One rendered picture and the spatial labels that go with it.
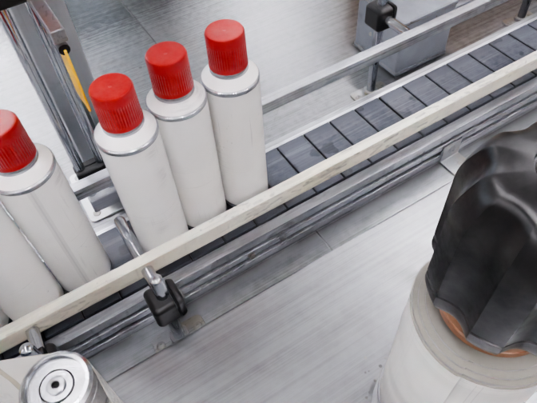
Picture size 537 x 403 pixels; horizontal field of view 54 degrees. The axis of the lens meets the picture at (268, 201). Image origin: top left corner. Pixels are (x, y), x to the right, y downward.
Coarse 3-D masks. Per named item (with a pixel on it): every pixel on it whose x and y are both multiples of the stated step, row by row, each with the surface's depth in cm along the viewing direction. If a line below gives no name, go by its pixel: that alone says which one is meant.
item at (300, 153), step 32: (512, 32) 74; (448, 64) 70; (480, 64) 70; (384, 96) 67; (416, 96) 67; (320, 128) 64; (352, 128) 64; (384, 128) 64; (288, 160) 61; (320, 160) 61; (320, 192) 58; (256, 224) 57; (128, 256) 54; (192, 256) 54; (128, 288) 52; (64, 320) 50
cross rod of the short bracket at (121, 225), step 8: (120, 216) 54; (120, 224) 53; (128, 224) 53; (120, 232) 52; (128, 232) 52; (128, 240) 52; (136, 240) 52; (128, 248) 51; (136, 248) 51; (136, 256) 50; (144, 272) 49; (152, 272) 49
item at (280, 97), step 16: (480, 0) 65; (496, 0) 65; (448, 16) 63; (464, 16) 64; (416, 32) 61; (432, 32) 63; (384, 48) 60; (400, 48) 61; (336, 64) 58; (352, 64) 58; (368, 64) 60; (304, 80) 57; (320, 80) 57; (336, 80) 59; (272, 96) 56; (288, 96) 56; (96, 176) 50; (80, 192) 49; (96, 192) 50; (16, 224) 48
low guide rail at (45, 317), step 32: (512, 64) 64; (448, 96) 61; (480, 96) 63; (416, 128) 60; (352, 160) 57; (288, 192) 54; (224, 224) 52; (160, 256) 50; (96, 288) 48; (32, 320) 46; (0, 352) 46
